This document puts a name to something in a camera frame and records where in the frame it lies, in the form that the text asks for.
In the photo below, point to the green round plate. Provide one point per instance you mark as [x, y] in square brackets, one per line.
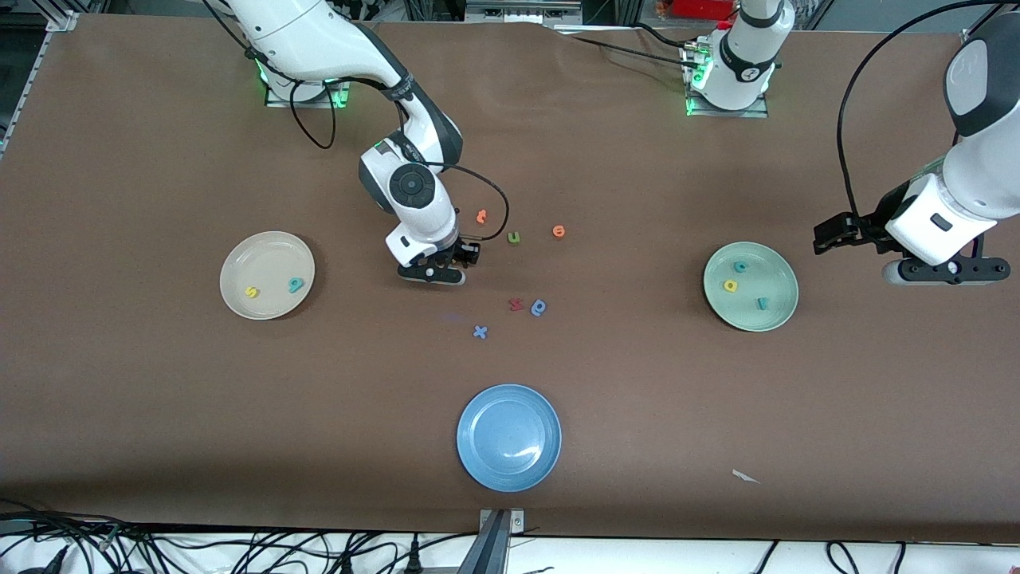
[765, 275]

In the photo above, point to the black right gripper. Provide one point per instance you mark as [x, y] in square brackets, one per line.
[460, 254]

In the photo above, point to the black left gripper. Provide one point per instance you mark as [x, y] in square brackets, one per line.
[870, 223]

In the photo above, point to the grey metal device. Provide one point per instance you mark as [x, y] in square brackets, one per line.
[518, 12]

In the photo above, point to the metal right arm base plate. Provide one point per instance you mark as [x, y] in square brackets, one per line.
[279, 102]

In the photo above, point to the aluminium profile with bracket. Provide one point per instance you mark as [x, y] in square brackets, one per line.
[494, 550]

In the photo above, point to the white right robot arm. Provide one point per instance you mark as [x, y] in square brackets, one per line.
[414, 187]

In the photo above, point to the teal foam letter b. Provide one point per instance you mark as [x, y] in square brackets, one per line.
[296, 285]

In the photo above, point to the blue round plate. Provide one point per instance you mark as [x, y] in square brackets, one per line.
[508, 438]

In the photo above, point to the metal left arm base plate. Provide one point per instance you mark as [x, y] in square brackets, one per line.
[717, 114]

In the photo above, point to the beige round plate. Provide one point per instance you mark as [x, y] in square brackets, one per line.
[267, 259]

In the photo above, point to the red box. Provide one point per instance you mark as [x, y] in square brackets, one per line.
[701, 8]

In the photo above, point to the aluminium frame rail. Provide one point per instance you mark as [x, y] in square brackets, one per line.
[60, 20]

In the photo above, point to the white paper scrap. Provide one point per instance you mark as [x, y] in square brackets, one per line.
[743, 476]

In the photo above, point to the brown table cover sheet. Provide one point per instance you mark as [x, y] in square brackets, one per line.
[159, 399]

